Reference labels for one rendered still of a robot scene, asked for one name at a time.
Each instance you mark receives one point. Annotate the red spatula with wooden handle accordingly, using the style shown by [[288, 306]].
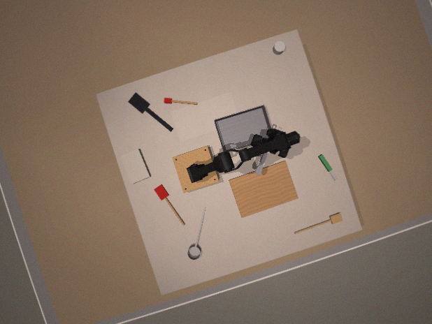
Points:
[[161, 192]]

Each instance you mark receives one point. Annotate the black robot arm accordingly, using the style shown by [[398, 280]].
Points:
[[277, 141]]

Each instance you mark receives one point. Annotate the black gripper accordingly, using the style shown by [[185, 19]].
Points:
[[257, 141]]

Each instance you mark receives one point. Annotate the black spatula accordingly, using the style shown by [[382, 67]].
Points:
[[142, 105]]

